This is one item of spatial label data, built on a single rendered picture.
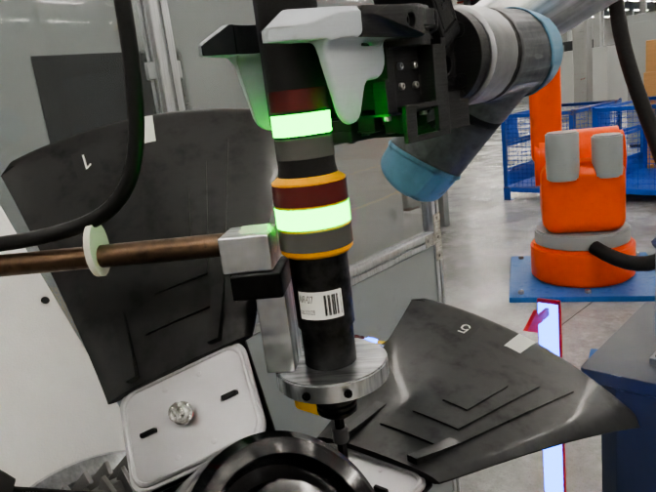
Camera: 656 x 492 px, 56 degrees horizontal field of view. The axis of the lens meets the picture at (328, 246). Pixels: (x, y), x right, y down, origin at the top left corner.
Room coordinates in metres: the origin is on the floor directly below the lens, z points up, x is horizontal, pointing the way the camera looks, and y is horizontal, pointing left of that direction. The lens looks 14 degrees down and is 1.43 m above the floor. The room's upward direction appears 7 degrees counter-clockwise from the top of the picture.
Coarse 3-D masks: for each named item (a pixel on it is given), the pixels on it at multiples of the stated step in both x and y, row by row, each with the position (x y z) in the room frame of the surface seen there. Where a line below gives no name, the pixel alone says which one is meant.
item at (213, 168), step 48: (48, 144) 0.50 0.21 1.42; (96, 144) 0.50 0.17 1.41; (144, 144) 0.50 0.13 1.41; (192, 144) 0.49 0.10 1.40; (240, 144) 0.49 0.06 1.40; (48, 192) 0.47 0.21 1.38; (96, 192) 0.47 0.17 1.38; (144, 192) 0.46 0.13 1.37; (192, 192) 0.45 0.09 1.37; (240, 192) 0.45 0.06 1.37; (96, 288) 0.41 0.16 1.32; (144, 288) 0.40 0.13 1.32; (192, 288) 0.39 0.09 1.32; (96, 336) 0.39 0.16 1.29; (144, 336) 0.38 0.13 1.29; (192, 336) 0.37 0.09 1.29; (240, 336) 0.36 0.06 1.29; (144, 384) 0.36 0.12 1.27
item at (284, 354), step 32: (224, 256) 0.34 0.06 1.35; (256, 256) 0.34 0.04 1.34; (256, 288) 0.34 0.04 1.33; (288, 288) 0.35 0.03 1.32; (288, 320) 0.34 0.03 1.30; (288, 352) 0.34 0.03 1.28; (384, 352) 0.35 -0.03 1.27; (288, 384) 0.33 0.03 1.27; (320, 384) 0.32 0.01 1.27; (352, 384) 0.32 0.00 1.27
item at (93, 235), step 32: (128, 0) 0.36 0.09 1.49; (128, 32) 0.36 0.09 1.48; (128, 64) 0.36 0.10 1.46; (128, 96) 0.36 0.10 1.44; (128, 128) 0.36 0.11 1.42; (128, 160) 0.36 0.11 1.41; (128, 192) 0.36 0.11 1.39; (64, 224) 0.37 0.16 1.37; (96, 224) 0.37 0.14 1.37; (96, 256) 0.36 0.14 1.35
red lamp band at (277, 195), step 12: (276, 192) 0.34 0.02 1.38; (288, 192) 0.33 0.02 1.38; (300, 192) 0.33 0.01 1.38; (312, 192) 0.33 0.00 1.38; (324, 192) 0.33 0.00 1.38; (336, 192) 0.34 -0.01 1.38; (276, 204) 0.34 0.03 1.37; (288, 204) 0.33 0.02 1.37; (300, 204) 0.33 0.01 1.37; (312, 204) 0.33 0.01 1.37; (324, 204) 0.33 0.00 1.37
